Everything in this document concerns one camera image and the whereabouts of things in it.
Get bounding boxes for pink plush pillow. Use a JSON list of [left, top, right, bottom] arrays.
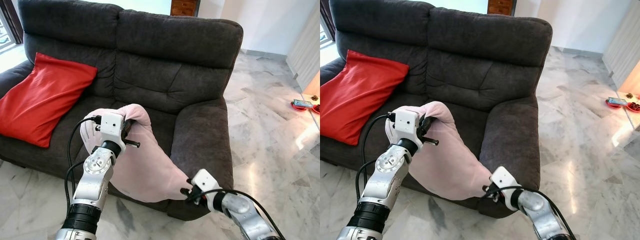
[[80, 103, 194, 204], [384, 101, 494, 202]]

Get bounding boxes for dark brown fabric sofa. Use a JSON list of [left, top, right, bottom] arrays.
[[0, 0, 244, 222], [320, 0, 554, 219]]

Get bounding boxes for red pillow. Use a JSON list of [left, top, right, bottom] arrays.
[[320, 49, 410, 146], [0, 52, 99, 149]]

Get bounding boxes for brown wooden drawer chest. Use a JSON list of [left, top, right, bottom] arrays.
[[170, 0, 201, 17], [487, 0, 516, 16]]

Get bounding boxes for white cabinet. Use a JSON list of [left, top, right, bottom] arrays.
[[602, 12, 640, 92], [286, 9, 321, 96]]

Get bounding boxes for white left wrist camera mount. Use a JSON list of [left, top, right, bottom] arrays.
[[99, 112, 126, 149], [393, 109, 421, 146]]

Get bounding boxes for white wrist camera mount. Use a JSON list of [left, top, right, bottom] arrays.
[[393, 109, 421, 146], [490, 166, 521, 210], [191, 169, 224, 211], [99, 112, 126, 149]]

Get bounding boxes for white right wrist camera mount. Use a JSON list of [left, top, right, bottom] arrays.
[[191, 169, 224, 211], [490, 166, 521, 210]]

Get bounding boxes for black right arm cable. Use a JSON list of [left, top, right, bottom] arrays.
[[192, 188, 282, 240], [492, 185, 572, 239]]

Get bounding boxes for short black left arm cable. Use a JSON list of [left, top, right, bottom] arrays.
[[64, 159, 90, 213], [355, 158, 385, 203]]

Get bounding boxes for dark window frame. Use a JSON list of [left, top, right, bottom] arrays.
[[0, 0, 24, 54], [320, 0, 337, 49]]

